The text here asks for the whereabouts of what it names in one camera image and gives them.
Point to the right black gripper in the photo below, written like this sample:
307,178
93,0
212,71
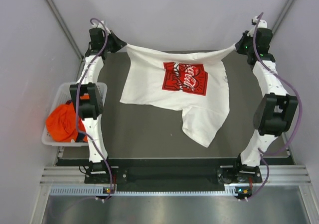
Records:
238,46

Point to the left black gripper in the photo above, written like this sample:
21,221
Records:
118,43

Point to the white t-shirt red print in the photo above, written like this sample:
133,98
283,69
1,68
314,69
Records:
195,84

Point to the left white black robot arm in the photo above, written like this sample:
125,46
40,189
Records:
94,61

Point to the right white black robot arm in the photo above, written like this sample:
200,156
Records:
277,108

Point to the orange t-shirt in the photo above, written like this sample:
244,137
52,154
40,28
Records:
60,124

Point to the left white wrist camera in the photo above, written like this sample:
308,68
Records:
96,24

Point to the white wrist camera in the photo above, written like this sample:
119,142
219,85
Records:
96,24
257,24

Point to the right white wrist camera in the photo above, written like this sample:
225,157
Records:
257,24

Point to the right aluminium corner post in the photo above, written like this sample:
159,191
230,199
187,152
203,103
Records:
282,15

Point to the aluminium corner post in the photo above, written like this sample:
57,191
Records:
282,15
58,17

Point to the left aluminium corner post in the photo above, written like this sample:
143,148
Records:
58,17

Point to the aluminium frame rail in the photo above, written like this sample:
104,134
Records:
280,175

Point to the grey slotted cable duct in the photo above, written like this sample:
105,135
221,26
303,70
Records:
105,191

